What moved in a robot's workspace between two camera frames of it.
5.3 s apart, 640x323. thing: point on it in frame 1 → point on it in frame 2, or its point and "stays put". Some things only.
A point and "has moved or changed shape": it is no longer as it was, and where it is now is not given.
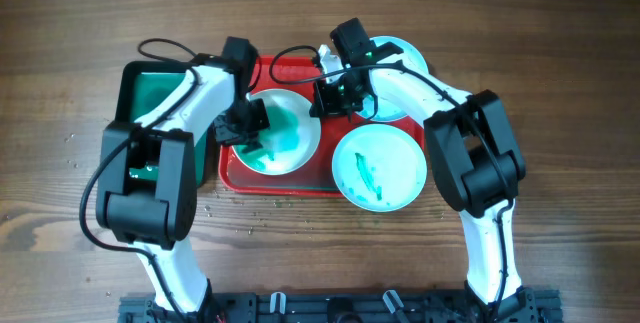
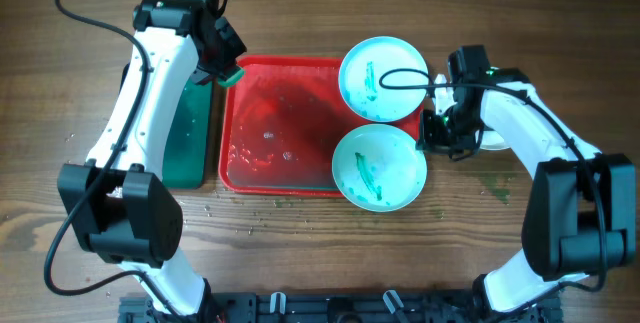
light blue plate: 379,167 stays put
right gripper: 323,106 → 430,137
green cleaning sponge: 254,145 has moved or changed shape
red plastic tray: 317,178 stays put
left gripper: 231,136 → 235,47
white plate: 294,134 has moved or changed shape
